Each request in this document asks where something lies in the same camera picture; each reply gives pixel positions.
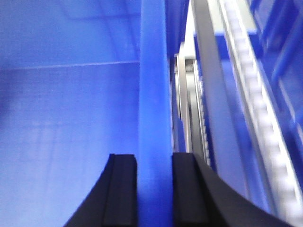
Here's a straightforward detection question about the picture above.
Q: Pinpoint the dark metal divider rail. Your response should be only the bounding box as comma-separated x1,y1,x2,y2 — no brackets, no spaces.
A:
192,0,230,166

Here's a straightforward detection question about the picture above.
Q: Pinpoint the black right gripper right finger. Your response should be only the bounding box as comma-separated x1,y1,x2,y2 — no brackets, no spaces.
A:
172,152,288,227

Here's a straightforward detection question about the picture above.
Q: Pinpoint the white roller conveyor track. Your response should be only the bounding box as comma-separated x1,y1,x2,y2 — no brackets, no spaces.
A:
218,0,303,227

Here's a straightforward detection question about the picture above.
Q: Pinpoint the blue bin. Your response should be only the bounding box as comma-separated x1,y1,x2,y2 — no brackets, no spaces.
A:
0,0,172,227
246,0,303,147

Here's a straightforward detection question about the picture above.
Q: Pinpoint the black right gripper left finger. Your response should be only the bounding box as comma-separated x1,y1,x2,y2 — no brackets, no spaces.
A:
65,154,137,227

